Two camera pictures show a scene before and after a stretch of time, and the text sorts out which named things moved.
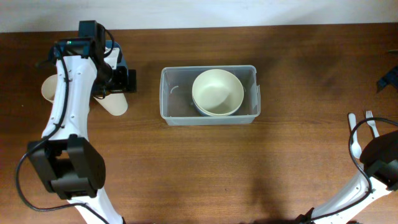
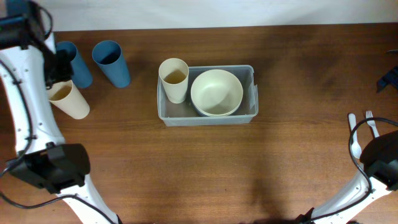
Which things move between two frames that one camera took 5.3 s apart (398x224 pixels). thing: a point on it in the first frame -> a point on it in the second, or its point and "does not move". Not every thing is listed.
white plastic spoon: (356, 145) does not move
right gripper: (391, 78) does not move
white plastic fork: (369, 114) does not move
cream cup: (115, 103) -> (174, 74)
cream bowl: (217, 92) does not move
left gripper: (122, 84) -> (66, 73)
